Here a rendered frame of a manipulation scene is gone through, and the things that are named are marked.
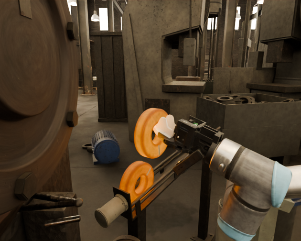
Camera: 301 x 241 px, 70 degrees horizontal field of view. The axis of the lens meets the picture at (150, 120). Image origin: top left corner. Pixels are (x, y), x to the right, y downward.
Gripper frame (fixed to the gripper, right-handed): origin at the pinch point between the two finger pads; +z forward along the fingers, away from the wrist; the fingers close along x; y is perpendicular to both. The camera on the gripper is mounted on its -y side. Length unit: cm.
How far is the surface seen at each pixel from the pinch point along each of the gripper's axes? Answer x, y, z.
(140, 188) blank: -1.3, -25.6, 0.1
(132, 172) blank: 4.3, -16.4, 1.3
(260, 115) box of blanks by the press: -193, -32, -6
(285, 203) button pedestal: -40, -24, -43
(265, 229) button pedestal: -44, -43, -43
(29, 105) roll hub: 42.5, 19.1, -12.4
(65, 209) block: 29.8, -12.8, -0.9
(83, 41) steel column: -493, -85, 706
